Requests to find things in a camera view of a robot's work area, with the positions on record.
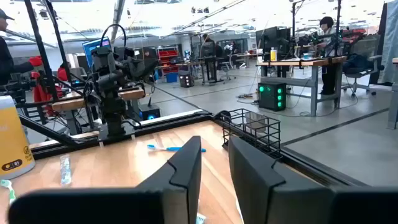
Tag red cloth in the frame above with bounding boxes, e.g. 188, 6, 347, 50
30, 67, 65, 116

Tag grey table leg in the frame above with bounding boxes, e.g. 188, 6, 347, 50
387, 57, 398, 130

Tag black box with lights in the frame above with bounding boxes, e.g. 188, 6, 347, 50
179, 73, 195, 88

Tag blue screen monitor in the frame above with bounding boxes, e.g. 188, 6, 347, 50
82, 36, 112, 68

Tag red glove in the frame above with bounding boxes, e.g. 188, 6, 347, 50
29, 55, 44, 68

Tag yellow canister white lid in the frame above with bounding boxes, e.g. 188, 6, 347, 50
0, 95, 36, 180

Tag grey curtain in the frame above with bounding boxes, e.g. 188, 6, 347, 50
377, 0, 398, 85

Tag green white toothbrush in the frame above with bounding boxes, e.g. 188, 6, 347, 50
0, 179, 16, 206

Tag computer tower green lights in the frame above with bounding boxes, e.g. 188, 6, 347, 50
257, 82, 287, 112

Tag clear plastic cup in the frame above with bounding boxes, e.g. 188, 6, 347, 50
244, 111, 268, 133

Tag wooden workbench black frame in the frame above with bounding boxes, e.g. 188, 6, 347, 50
51, 88, 146, 136

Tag black monitor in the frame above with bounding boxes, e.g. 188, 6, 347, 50
255, 26, 292, 62

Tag person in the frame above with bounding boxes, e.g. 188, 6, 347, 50
200, 33, 218, 82
0, 8, 43, 94
317, 16, 340, 96

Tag wooden workbench grey legs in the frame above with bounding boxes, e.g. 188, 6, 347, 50
256, 55, 348, 116

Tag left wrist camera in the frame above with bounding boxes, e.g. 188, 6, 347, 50
91, 46, 112, 75

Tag black wire basket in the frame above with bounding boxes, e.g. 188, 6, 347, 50
220, 108, 282, 160

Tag black left camera cable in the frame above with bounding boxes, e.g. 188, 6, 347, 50
99, 24, 127, 49

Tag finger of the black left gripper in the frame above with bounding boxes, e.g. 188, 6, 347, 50
136, 57, 159, 80
124, 60, 146, 82

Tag blue white toothbrush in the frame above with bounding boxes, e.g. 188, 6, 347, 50
59, 154, 72, 187
147, 144, 206, 153

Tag red bin shelf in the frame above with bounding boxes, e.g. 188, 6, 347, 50
157, 46, 180, 75

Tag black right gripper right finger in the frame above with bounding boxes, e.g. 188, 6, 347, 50
228, 136, 398, 224

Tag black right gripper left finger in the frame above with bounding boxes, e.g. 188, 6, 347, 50
8, 136, 202, 224

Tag computer tower blue light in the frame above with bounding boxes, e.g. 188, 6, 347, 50
139, 104, 162, 121

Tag grey office chair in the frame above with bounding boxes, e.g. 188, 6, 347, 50
341, 37, 385, 98

